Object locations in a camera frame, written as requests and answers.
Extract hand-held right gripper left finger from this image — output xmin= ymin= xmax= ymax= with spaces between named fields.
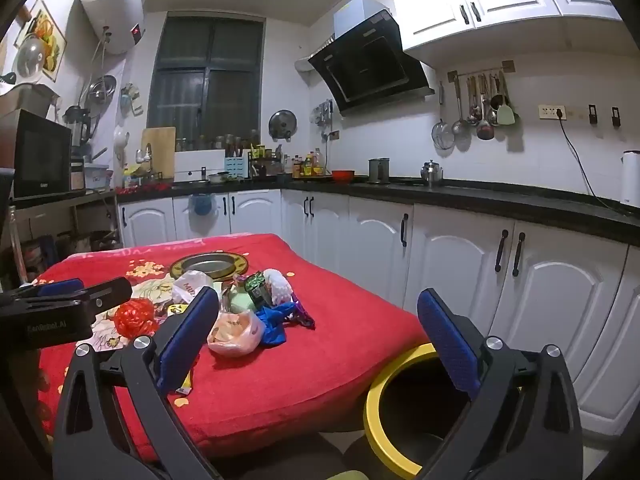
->
xmin=52 ymin=285 xmax=221 ymax=480

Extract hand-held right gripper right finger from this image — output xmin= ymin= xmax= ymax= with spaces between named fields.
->
xmin=415 ymin=287 xmax=583 ymax=480

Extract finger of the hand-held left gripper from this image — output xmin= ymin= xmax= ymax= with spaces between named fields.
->
xmin=75 ymin=279 xmax=134 ymax=311
xmin=38 ymin=278 xmax=86 ymax=297

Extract red plastic bag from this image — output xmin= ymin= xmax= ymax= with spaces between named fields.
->
xmin=114 ymin=297 xmax=157 ymax=336

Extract pink plastic bag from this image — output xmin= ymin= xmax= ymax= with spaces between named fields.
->
xmin=207 ymin=310 xmax=266 ymax=359

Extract white plastic bag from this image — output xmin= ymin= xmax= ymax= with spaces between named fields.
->
xmin=172 ymin=270 xmax=217 ymax=306

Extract green foam fruit net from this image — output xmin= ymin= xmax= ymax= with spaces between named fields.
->
xmin=222 ymin=290 xmax=257 ymax=314

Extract green snack packet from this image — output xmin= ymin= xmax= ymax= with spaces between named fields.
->
xmin=243 ymin=271 xmax=274 ymax=309

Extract blue plastic bag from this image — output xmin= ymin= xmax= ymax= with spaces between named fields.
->
xmin=255 ymin=302 xmax=302 ymax=349

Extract yellow round trash bin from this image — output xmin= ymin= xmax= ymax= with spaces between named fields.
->
xmin=363 ymin=342 xmax=482 ymax=479

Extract white foam fruit net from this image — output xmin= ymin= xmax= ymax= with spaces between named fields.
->
xmin=262 ymin=268 xmax=294 ymax=306

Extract purple candy wrapper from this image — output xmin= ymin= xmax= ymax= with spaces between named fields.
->
xmin=287 ymin=294 xmax=316 ymax=331

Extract gold rimmed metal plate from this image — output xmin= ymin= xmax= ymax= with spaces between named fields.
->
xmin=170 ymin=251 xmax=249 ymax=281

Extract wooden shelf unit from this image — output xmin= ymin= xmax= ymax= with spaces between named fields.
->
xmin=0 ymin=189 xmax=119 ymax=281

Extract clear plastic container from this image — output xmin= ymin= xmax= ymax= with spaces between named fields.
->
xmin=82 ymin=162 xmax=111 ymax=191

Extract blue hanging bag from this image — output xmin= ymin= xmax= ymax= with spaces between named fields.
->
xmin=188 ymin=193 xmax=217 ymax=217

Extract red floral blanket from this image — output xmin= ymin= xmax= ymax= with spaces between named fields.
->
xmin=37 ymin=232 xmax=437 ymax=462

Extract black microwave oven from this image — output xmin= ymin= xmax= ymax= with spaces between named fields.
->
xmin=12 ymin=109 xmax=74 ymax=199

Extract white lower kitchen cabinets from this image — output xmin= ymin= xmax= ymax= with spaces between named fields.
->
xmin=117 ymin=187 xmax=640 ymax=437

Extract white kitchen cabinets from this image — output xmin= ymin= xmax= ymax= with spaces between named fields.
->
xmin=117 ymin=187 xmax=640 ymax=437
xmin=389 ymin=0 xmax=627 ymax=69

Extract black kitchen countertop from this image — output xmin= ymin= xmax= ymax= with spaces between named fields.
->
xmin=116 ymin=172 xmax=640 ymax=249

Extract wooden cutting board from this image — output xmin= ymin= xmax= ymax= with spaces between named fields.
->
xmin=141 ymin=126 xmax=177 ymax=181

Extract black blender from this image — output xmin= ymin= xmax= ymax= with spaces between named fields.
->
xmin=64 ymin=105 xmax=94 ymax=149

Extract blue knife block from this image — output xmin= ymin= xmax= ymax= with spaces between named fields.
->
xmin=224 ymin=155 xmax=250 ymax=180

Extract row of glass jars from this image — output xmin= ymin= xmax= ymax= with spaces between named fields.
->
xmin=175 ymin=131 xmax=261 ymax=151

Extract metal canister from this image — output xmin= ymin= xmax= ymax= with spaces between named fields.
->
xmin=368 ymin=157 xmax=391 ymax=184

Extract steel pot lid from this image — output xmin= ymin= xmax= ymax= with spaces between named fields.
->
xmin=85 ymin=75 xmax=119 ymax=106

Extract row of condiment bottles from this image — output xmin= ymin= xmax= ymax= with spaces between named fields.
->
xmin=250 ymin=142 xmax=327 ymax=179

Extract hanging metal ladles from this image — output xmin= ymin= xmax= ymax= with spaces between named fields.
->
xmin=466 ymin=72 xmax=501 ymax=141

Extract metal skimmer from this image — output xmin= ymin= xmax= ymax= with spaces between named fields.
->
xmin=451 ymin=77 xmax=471 ymax=136

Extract glass pot lid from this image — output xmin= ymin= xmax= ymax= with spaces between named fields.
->
xmin=15 ymin=34 xmax=51 ymax=81

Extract green spatula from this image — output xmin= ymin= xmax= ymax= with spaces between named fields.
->
xmin=496 ymin=72 xmax=518 ymax=126

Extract dark kitchen window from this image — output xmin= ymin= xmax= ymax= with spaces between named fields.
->
xmin=146 ymin=16 xmax=265 ymax=134

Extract white electric kettle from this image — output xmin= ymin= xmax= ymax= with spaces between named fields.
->
xmin=620 ymin=150 xmax=640 ymax=206

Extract black range hood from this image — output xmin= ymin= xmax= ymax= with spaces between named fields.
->
xmin=295 ymin=0 xmax=436 ymax=116

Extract white water heater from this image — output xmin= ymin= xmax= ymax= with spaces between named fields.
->
xmin=78 ymin=0 xmax=146 ymax=56

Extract white upper kitchen cabinets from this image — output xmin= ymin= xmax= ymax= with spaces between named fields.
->
xmin=389 ymin=0 xmax=627 ymax=69

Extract wire mesh strainer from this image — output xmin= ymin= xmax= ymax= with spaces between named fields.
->
xmin=431 ymin=77 xmax=457 ymax=151

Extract black kettle cable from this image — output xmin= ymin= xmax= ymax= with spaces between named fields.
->
xmin=556 ymin=110 xmax=640 ymax=219

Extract wall hung pot lid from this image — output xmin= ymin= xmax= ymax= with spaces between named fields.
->
xmin=268 ymin=109 xmax=298 ymax=141

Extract small wall utensil rack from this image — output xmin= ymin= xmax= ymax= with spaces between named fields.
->
xmin=311 ymin=100 xmax=335 ymax=129

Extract fruit wall picture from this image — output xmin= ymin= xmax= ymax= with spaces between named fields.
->
xmin=14 ymin=0 xmax=69 ymax=84

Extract metal utensil rail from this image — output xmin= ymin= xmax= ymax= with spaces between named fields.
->
xmin=446 ymin=60 xmax=516 ymax=84

